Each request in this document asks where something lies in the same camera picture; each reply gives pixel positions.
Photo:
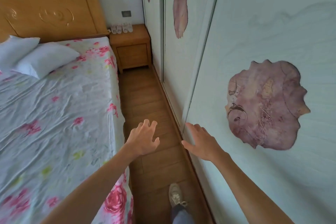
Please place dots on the person's right thumb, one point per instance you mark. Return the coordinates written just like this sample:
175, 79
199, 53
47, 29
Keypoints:
187, 146

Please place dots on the clear drinking glass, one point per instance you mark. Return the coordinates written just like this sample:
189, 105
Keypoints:
113, 29
119, 28
125, 28
130, 27

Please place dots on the grey trouser leg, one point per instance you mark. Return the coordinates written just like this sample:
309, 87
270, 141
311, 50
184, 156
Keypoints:
182, 216

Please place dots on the person's left thumb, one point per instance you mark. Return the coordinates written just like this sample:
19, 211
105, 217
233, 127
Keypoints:
156, 143

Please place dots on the grey wall socket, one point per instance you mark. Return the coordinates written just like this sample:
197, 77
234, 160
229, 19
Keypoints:
126, 13

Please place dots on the white pillow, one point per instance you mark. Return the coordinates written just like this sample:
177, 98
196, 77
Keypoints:
44, 58
14, 49

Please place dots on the person's left hand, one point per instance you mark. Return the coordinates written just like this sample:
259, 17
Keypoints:
140, 142

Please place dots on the wooden nightstand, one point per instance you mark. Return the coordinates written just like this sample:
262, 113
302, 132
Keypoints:
131, 48

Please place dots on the person's left forearm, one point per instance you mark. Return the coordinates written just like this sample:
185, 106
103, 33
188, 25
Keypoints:
99, 187

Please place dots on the floral bed sheet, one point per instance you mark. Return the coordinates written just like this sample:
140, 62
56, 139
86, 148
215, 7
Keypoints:
57, 116

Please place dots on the person's right hand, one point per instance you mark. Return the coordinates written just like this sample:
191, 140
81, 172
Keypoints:
204, 146

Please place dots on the person's right forearm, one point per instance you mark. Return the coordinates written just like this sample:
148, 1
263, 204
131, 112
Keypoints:
249, 192

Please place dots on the beige sneaker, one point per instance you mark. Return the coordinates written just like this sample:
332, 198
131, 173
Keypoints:
175, 195

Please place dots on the wooden bed headboard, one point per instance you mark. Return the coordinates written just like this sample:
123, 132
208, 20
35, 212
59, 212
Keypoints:
49, 3

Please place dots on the white wardrobe sliding door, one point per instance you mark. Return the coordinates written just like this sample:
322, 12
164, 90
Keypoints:
262, 34
154, 21
194, 48

